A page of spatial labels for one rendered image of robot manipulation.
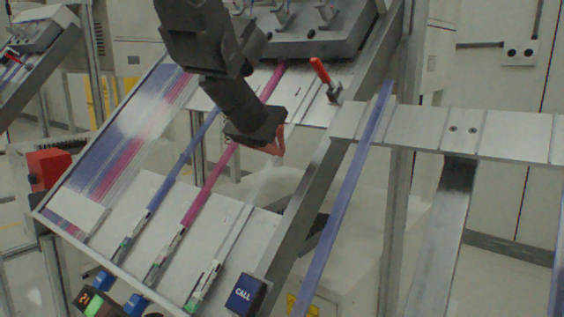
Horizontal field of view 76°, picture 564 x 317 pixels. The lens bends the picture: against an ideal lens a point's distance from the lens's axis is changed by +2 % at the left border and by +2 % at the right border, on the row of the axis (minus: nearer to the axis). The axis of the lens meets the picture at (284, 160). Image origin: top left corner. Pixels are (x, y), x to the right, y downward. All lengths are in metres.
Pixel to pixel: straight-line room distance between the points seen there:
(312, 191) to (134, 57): 1.56
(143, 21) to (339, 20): 1.44
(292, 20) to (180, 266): 0.54
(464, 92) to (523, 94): 0.28
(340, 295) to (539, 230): 1.73
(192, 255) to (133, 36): 1.53
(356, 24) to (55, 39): 1.45
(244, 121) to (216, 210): 0.20
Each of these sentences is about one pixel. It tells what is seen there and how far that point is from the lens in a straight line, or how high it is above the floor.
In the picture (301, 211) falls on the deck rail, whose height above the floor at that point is 0.86.
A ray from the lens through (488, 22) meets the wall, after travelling 2.27.
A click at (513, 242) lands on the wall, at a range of 2.43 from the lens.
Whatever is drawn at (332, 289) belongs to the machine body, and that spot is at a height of 0.62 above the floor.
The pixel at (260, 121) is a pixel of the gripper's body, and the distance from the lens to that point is 0.55.
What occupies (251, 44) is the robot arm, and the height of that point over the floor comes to 1.11.
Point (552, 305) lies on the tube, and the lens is 0.40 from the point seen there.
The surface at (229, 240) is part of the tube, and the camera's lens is 0.59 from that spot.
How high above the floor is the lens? 1.10
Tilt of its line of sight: 16 degrees down
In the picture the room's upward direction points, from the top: straight up
